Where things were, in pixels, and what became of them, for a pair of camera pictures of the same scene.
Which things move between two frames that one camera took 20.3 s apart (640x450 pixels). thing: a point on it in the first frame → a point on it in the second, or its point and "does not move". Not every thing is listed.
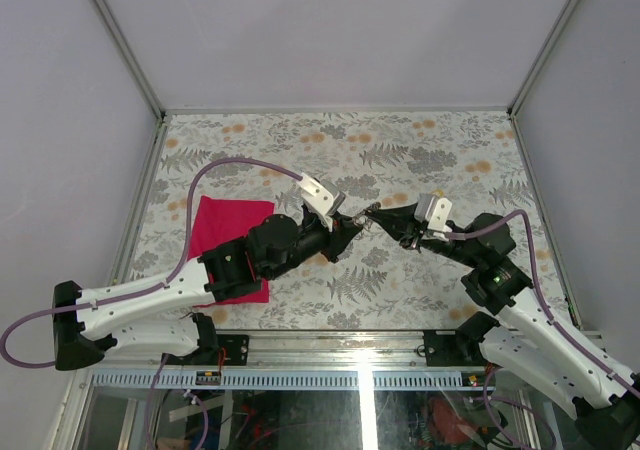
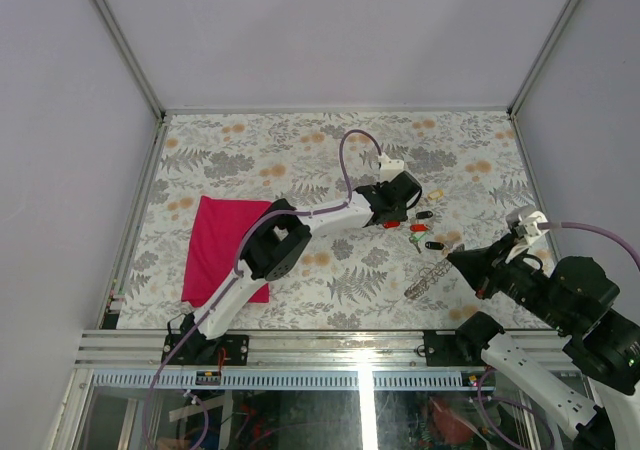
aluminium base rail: (310, 359) does not move
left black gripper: (338, 232) → (397, 213)
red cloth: (222, 221) does not move
